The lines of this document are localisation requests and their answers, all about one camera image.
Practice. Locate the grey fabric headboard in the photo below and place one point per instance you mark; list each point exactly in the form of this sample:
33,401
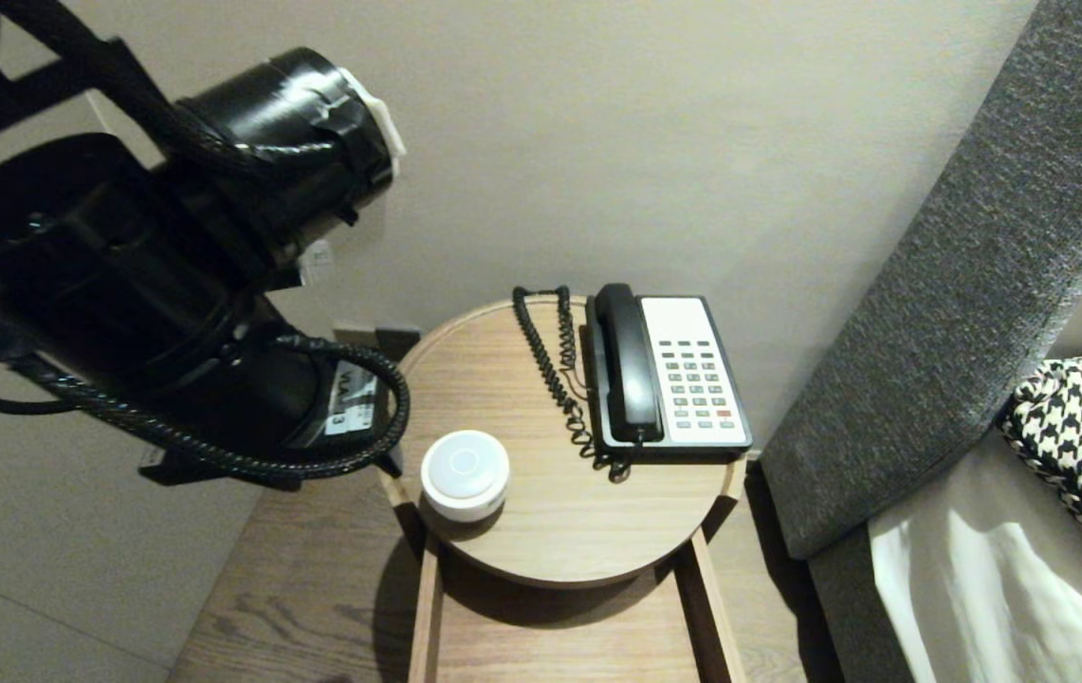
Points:
958,285

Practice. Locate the black and white telephone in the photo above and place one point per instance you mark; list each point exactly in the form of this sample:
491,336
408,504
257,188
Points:
697,379

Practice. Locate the white bed sheet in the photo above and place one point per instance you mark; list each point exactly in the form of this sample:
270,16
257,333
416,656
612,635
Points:
996,588

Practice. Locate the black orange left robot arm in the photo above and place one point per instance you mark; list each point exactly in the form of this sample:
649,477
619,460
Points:
123,266

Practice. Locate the black telephone handset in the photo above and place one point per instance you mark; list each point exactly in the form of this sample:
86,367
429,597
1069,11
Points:
631,370

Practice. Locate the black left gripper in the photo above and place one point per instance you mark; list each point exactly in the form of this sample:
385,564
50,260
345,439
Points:
313,408

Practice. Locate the grey fabric bed frame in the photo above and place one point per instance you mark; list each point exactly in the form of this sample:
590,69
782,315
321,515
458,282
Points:
849,617

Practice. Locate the round wooden side table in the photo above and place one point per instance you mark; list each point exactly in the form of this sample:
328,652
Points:
578,512

